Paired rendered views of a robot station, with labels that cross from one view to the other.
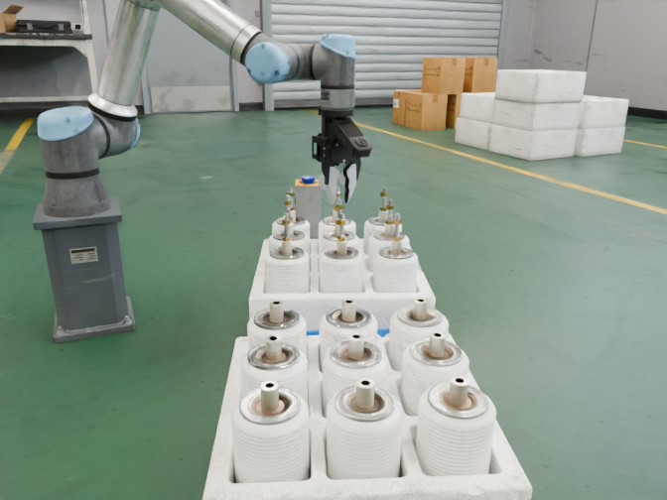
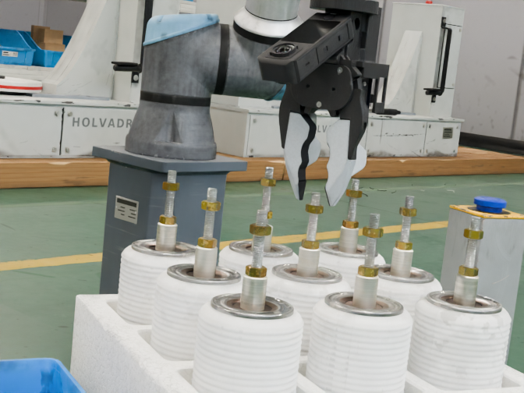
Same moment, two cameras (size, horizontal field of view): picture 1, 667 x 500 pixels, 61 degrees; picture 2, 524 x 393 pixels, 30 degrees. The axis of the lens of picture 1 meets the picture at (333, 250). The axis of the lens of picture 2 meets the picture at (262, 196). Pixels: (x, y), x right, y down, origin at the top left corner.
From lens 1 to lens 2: 123 cm
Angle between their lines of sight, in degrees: 65
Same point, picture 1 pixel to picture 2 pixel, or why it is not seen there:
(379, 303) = (148, 383)
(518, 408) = not seen: outside the picture
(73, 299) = (107, 269)
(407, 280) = (212, 365)
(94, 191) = (170, 128)
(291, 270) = (126, 269)
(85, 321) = not seen: hidden behind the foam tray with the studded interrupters
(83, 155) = (166, 71)
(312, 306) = (105, 342)
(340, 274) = (157, 303)
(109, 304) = not seen: hidden behind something
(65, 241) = (115, 182)
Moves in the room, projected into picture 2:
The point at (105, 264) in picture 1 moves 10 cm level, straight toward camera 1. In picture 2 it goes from (142, 232) to (90, 236)
